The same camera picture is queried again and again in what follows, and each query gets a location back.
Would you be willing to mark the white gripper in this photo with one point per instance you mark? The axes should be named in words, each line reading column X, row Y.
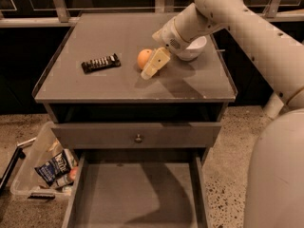
column 169, row 39

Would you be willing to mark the orange fruit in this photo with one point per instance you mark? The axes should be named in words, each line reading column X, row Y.
column 143, row 57

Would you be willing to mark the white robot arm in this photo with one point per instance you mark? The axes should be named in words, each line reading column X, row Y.
column 275, row 189

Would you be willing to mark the grey drawer cabinet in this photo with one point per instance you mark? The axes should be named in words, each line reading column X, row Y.
column 181, row 92

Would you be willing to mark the grey upper drawer with knob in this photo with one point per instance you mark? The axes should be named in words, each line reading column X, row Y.
column 136, row 135

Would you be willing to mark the open grey lower drawer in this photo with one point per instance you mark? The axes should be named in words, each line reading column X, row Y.
column 138, row 190

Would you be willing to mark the white ceramic bowl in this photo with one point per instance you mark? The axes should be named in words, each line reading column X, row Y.
column 194, row 50

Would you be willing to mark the black snack bar wrapper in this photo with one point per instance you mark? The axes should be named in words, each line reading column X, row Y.
column 101, row 63

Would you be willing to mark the red item in bin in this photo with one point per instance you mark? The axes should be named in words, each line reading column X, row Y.
column 72, row 174

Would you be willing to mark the blue chip bag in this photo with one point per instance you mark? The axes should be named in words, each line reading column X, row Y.
column 56, row 167

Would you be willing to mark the clear plastic storage bin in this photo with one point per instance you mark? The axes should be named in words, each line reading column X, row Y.
column 27, row 182

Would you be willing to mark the metal railing frame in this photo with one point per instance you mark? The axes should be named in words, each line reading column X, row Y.
column 65, row 13

